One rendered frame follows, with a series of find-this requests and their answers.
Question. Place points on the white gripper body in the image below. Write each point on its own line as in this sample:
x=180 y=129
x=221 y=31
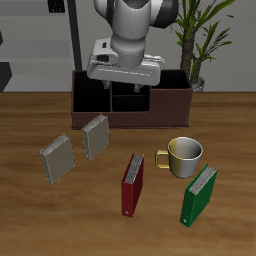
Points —
x=124 y=73

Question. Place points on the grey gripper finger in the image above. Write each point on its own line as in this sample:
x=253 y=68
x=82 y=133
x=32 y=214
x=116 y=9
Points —
x=138 y=88
x=106 y=84

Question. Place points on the dark brown desk caddy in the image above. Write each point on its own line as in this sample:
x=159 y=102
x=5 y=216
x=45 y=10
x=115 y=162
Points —
x=166 y=103

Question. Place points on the yellow book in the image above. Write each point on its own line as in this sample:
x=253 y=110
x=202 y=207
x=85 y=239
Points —
x=60 y=160
x=97 y=137

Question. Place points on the red book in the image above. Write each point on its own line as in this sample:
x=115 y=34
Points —
x=132 y=188

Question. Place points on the green book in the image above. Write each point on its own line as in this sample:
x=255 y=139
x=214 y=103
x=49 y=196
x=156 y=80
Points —
x=197 y=200

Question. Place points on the green pot plant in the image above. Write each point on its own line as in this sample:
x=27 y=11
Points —
x=195 y=40

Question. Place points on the yellow and white mug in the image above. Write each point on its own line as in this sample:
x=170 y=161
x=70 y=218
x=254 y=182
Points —
x=184 y=158

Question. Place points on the grey wall shelf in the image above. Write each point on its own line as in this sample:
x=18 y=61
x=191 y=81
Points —
x=33 y=43

